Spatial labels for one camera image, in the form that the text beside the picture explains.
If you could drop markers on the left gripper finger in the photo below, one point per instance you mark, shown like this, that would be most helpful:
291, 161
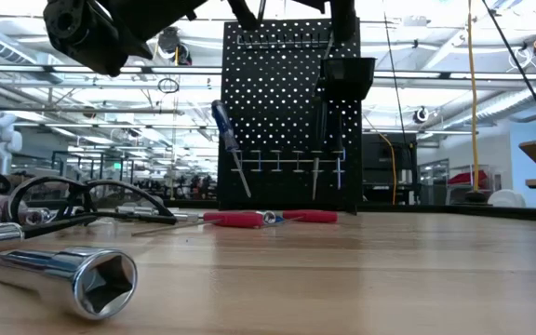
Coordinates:
245, 16
344, 21

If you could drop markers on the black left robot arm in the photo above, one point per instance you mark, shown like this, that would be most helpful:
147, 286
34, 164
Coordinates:
91, 37

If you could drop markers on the black plastic pegboard bin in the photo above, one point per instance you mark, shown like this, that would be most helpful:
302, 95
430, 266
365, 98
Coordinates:
347, 76

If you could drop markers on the black perforated pegboard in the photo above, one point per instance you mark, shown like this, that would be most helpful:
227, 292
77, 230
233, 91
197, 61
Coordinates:
268, 116

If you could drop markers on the black cabinet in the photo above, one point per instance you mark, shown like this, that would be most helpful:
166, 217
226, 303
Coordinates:
379, 172

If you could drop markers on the red object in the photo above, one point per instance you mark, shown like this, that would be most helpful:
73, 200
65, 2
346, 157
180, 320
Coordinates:
465, 178

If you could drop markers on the white round object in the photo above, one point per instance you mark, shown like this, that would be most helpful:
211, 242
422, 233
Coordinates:
505, 199

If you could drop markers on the black safety glasses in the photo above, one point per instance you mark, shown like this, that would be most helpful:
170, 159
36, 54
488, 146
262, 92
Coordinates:
40, 231

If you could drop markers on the long chrome deep socket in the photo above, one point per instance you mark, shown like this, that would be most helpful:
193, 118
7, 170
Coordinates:
63, 279

